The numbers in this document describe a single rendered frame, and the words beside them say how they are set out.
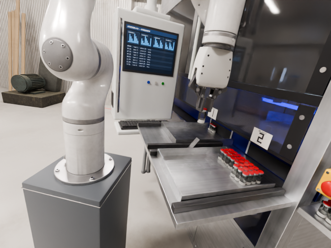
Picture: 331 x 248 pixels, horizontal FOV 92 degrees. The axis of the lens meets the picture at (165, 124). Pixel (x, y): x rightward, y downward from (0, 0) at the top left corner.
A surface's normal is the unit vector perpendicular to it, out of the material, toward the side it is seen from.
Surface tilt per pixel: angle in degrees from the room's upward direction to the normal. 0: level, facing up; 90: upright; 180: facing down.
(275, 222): 90
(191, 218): 0
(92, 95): 30
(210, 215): 0
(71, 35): 63
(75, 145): 90
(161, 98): 90
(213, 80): 96
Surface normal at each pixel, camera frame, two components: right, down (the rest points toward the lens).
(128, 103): 0.39, 0.35
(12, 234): 0.13, -0.94
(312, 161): -0.95, -0.02
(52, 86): -0.05, 0.33
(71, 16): 0.26, -0.15
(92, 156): 0.69, 0.32
